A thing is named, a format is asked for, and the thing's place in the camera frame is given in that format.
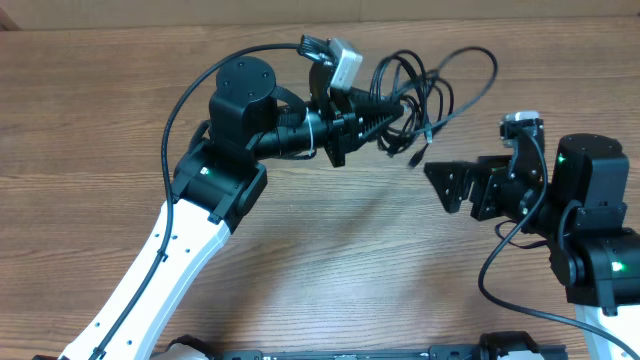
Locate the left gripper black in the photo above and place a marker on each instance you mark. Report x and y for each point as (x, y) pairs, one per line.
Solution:
(344, 128)

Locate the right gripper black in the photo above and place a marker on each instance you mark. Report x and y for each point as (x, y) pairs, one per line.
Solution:
(487, 181)

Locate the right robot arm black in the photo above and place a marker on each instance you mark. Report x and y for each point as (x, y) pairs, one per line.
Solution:
(577, 207)

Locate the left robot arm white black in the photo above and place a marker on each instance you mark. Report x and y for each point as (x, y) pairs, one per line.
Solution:
(217, 182)

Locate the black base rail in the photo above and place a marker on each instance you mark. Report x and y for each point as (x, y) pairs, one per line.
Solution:
(506, 345)

